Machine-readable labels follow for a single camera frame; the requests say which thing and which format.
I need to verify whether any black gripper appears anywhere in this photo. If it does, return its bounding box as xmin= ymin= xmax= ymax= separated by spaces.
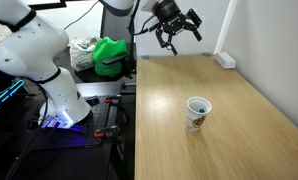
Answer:
xmin=154 ymin=0 xmax=202 ymax=55

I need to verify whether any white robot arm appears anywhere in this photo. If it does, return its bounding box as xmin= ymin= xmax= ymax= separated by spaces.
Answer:
xmin=0 ymin=0 xmax=202 ymax=129

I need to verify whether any white box on table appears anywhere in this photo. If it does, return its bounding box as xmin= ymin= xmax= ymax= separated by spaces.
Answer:
xmin=214 ymin=52 xmax=236 ymax=69

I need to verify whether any black office chair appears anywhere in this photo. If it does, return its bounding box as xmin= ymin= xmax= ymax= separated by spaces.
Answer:
xmin=100 ymin=3 xmax=137 ymax=81

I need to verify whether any green plastic bag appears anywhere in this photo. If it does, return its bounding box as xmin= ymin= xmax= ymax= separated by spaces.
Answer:
xmin=92 ymin=37 xmax=127 ymax=77

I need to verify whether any white patterned paper cup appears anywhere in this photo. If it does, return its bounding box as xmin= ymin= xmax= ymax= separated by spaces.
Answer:
xmin=185 ymin=96 xmax=212 ymax=132

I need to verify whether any orange black clamp far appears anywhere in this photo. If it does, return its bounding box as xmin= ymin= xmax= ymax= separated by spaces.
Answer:
xmin=103 ymin=95 xmax=122 ymax=104

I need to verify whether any orange black clamp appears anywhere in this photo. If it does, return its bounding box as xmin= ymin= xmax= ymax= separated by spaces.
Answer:
xmin=103 ymin=95 xmax=122 ymax=104
xmin=94 ymin=125 xmax=119 ymax=138

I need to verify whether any white plastic bag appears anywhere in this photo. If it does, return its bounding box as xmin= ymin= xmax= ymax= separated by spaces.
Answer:
xmin=69 ymin=36 xmax=100 ymax=71

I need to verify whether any orange black clamp near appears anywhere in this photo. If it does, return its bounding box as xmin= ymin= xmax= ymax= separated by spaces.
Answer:
xmin=94 ymin=125 xmax=119 ymax=138

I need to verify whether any cyan lit computer case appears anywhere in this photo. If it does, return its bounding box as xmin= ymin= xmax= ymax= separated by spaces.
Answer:
xmin=0 ymin=80 xmax=25 ymax=105

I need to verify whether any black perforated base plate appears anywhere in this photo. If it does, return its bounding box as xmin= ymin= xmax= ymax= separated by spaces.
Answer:
xmin=10 ymin=96 xmax=116 ymax=151

